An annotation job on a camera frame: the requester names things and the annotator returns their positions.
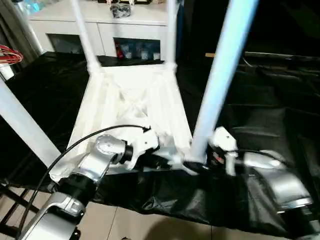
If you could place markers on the white plastic table top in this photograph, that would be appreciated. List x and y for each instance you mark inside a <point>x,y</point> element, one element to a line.
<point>130,100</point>

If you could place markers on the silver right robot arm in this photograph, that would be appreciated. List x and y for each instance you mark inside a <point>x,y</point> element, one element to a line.
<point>280,180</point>

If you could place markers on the black plastic table mat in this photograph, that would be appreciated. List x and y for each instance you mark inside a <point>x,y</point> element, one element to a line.
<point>270,110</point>

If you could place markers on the small tan tag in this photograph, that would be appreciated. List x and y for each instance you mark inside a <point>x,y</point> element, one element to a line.
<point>210,55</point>

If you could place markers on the black metal stand leg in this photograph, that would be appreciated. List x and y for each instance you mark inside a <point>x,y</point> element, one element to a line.
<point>15,210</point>

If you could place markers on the grey crumpled clump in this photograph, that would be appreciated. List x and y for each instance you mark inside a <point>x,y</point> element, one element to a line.
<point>120,10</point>

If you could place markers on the white glass-door cabinet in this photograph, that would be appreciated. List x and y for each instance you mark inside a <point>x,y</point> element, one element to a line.
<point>60,22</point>

